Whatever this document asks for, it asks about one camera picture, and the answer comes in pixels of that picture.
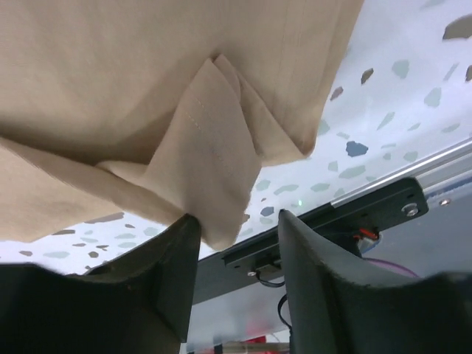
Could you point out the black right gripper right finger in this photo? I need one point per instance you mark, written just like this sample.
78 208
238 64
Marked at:
341 303

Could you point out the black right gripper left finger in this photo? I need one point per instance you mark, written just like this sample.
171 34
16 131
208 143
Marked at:
138 303

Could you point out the beige t shirt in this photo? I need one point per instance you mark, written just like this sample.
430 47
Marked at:
158 108

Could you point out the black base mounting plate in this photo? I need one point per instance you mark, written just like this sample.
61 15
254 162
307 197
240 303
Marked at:
367 215

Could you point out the aluminium frame rail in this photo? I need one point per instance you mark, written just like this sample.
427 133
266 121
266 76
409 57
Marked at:
440 171

